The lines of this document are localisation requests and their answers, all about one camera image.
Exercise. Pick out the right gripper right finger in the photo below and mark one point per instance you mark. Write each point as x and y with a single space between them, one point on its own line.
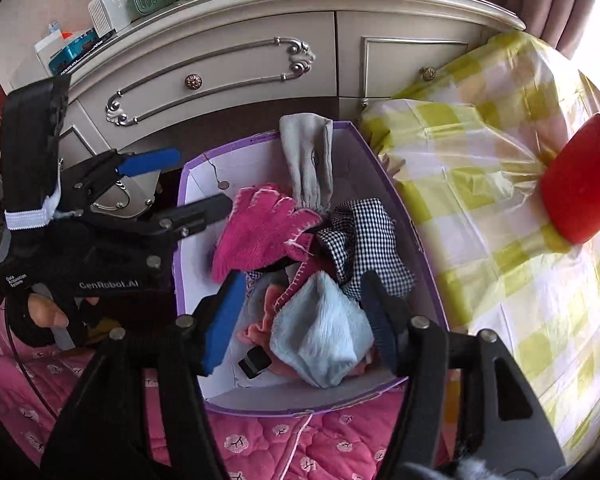
467 406

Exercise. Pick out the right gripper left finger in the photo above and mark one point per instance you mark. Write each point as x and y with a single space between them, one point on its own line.
137 411

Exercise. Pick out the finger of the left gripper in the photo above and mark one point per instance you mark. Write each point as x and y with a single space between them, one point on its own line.
190 219
133 165

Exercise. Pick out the magenta knit glove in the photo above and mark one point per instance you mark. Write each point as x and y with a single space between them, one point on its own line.
265 226

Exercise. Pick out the light blue grey towel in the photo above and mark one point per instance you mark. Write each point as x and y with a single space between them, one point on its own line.
322 334

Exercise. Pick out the black white checkered mask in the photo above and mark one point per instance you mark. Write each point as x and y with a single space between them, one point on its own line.
361 237

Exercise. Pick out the pink elephant towel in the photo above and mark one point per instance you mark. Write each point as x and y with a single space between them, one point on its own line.
264 297

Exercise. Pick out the left hand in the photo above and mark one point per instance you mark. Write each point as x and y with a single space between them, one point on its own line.
35 320

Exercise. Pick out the cream white dresser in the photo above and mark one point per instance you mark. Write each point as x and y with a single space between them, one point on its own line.
217 67

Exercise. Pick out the blue box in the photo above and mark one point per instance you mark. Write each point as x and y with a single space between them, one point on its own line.
76 49

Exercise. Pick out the grey glove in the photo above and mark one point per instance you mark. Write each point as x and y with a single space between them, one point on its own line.
306 140

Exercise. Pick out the white container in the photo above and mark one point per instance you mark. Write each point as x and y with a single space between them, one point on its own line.
109 16

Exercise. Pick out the red thermos bottle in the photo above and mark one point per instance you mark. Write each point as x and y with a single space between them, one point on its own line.
570 187

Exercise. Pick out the yellow checkered tablecloth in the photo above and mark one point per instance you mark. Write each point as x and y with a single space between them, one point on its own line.
466 152

